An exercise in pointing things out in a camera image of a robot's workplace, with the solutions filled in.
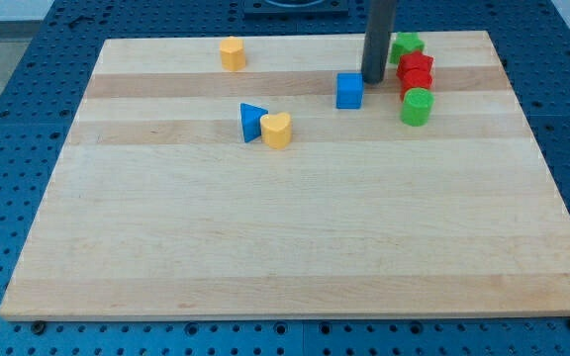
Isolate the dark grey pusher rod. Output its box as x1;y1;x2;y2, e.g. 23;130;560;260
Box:
360;0;398;84

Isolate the blue cube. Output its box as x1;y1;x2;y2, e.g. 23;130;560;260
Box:
335;73;364;109

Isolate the blue triangle block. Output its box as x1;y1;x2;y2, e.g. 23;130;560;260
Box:
239;103;268;143

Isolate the green star block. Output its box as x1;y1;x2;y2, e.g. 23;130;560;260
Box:
389;33;425;64

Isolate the red star block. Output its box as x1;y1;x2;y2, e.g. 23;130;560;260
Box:
396;50;434;79

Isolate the red cylinder block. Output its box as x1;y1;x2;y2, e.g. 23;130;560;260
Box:
400;69;433;100

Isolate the green cylinder block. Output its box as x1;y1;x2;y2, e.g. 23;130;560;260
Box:
400;87;434;127

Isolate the yellow pentagon block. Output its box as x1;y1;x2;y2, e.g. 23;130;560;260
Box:
219;37;246;71

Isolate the yellow heart block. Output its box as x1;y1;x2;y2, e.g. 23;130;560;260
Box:
260;112;292;149

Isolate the wooden board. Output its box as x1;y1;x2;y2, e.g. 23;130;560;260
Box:
0;31;570;321

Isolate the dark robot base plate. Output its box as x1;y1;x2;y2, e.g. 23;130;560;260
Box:
240;0;349;18

